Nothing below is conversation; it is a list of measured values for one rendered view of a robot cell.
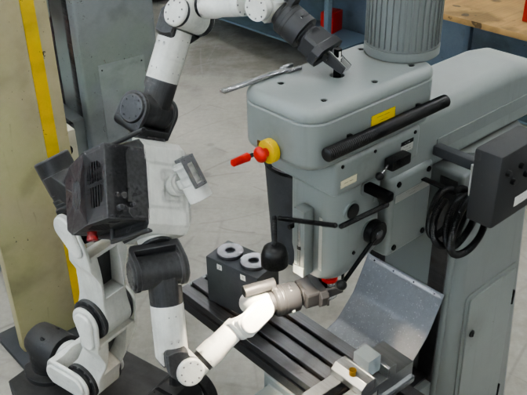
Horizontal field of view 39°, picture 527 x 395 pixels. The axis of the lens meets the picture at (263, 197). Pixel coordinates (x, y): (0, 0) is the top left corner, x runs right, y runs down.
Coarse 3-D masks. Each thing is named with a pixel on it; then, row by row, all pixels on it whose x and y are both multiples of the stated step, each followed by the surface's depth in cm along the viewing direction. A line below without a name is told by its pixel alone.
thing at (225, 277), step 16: (208, 256) 253; (224, 256) 251; (240, 256) 252; (256, 256) 250; (208, 272) 256; (224, 272) 251; (240, 272) 246; (256, 272) 245; (272, 272) 249; (208, 288) 261; (224, 288) 255; (240, 288) 250; (224, 304) 259
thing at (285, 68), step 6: (282, 66) 190; (288, 66) 191; (270, 72) 186; (276, 72) 187; (282, 72) 187; (252, 78) 183; (258, 78) 183; (264, 78) 184; (234, 84) 180; (240, 84) 180; (246, 84) 181; (252, 84) 182; (222, 90) 177; (228, 90) 177
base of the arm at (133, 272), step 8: (176, 240) 202; (136, 248) 197; (144, 248) 197; (152, 248) 198; (160, 248) 199; (168, 248) 201; (176, 248) 201; (128, 256) 197; (136, 256) 198; (184, 256) 198; (128, 264) 195; (136, 264) 193; (184, 264) 197; (128, 272) 197; (136, 272) 192; (184, 272) 197; (128, 280) 198; (136, 280) 192; (184, 280) 198; (136, 288) 193
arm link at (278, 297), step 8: (264, 280) 212; (272, 280) 212; (248, 288) 209; (256, 288) 210; (264, 288) 211; (272, 288) 211; (280, 288) 212; (248, 296) 210; (256, 296) 210; (264, 296) 209; (272, 296) 211; (280, 296) 210; (240, 304) 215; (248, 304) 210; (280, 304) 210; (288, 304) 211; (280, 312) 211; (288, 312) 212
